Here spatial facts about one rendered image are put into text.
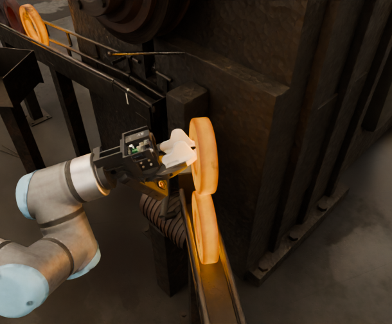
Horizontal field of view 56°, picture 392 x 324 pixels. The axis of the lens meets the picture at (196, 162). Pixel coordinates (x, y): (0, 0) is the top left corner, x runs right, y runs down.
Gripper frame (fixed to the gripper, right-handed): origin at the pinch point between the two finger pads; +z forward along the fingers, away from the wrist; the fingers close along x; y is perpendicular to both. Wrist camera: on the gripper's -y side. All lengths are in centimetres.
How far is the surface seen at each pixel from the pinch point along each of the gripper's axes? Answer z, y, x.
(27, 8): -54, 4, 107
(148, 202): -22.0, -30.9, 18.0
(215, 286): -6.1, -21.4, -17.7
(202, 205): -3.2, -7.2, -7.8
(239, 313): -2.1, -15.8, -26.6
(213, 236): -3.0, -10.3, -13.3
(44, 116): -93, -64, 139
